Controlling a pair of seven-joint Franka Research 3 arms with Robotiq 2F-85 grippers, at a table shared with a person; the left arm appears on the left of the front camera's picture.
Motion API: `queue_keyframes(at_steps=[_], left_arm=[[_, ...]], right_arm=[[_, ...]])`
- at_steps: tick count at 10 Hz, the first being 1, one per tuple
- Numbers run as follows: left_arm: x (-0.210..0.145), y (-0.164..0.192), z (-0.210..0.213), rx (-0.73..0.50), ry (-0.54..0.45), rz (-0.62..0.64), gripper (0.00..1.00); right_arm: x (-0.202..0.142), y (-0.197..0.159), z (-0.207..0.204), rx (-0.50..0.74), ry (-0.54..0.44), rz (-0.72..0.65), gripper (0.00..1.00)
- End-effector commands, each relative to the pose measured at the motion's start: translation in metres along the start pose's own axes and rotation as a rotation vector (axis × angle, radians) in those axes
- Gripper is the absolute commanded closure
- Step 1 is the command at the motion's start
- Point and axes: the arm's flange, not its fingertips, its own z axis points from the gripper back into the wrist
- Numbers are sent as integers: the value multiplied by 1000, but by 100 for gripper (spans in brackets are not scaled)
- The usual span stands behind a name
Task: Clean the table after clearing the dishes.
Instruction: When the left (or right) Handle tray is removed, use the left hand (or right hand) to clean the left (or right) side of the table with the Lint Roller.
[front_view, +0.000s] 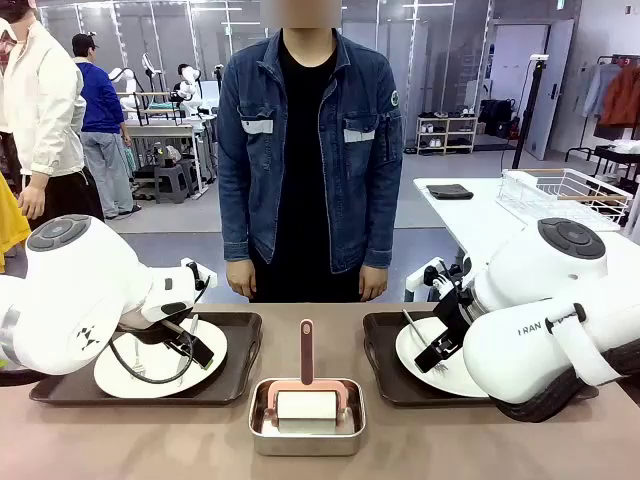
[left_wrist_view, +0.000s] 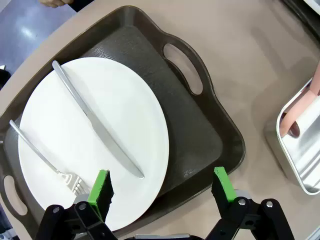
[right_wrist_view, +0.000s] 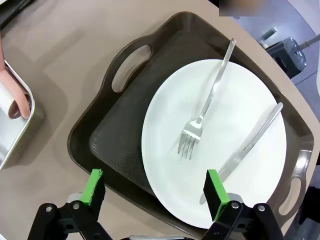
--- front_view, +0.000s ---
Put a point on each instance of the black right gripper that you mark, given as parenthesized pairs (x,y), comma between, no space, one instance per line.
(455,310)

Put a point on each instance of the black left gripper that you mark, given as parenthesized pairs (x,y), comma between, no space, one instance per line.
(155,334)

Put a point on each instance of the white round plate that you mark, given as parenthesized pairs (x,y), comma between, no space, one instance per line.
(450,382)
(150,357)

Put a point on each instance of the dark brown serving tray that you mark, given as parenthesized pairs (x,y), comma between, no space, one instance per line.
(240,360)
(380,370)

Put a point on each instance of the pink lint roller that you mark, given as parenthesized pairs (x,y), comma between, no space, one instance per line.
(306,350)

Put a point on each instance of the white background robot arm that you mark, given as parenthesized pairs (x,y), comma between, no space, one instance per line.
(125,80)
(189,90)

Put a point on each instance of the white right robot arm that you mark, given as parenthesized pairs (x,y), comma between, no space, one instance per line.
(530,280)

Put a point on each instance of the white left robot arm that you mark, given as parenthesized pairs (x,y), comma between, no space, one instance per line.
(75,300)

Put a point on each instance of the person's right hand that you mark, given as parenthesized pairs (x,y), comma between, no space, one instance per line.
(241,280)

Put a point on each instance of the person's left hand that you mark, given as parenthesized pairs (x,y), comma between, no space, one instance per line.
(374,282)

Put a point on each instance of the silver fork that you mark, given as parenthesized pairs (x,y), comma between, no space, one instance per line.
(138,362)
(412,322)

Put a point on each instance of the white side table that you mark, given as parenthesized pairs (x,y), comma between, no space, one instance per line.
(475,220)

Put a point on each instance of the stainless steel rectangular tray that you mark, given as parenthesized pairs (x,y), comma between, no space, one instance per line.
(305,445)

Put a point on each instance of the dark folded cloth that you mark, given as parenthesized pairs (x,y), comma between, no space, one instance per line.
(450,192)

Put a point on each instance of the grey plastic stool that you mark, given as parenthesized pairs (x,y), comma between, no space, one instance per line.
(172,182)

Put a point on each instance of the white shoe rack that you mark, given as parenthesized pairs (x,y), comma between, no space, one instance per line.
(446,135)

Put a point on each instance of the white background workbench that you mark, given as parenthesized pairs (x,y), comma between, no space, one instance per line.
(165,131)

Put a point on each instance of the yellow garment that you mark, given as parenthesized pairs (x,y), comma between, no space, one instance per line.
(10,220)

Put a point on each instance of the person in denim jacket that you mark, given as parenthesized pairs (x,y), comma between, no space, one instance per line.
(310,150)

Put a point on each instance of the black bags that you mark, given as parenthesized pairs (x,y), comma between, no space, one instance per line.
(500,120)

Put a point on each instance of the black tripod stand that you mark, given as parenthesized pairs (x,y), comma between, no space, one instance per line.
(530,115)

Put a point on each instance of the black clothes rack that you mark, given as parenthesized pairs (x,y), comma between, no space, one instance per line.
(600,150)

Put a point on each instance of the man in cream jacket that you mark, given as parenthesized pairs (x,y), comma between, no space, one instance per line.
(45,110)

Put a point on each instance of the light grey hanging shirt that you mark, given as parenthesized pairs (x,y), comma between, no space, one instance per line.
(597,90)

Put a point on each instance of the orange hanging jacket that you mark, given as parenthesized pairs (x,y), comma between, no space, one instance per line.
(622,97)

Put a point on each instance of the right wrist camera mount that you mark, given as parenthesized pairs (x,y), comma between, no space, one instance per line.
(442,277)

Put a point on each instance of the black camera pole stand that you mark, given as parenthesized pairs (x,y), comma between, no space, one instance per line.
(218,80)

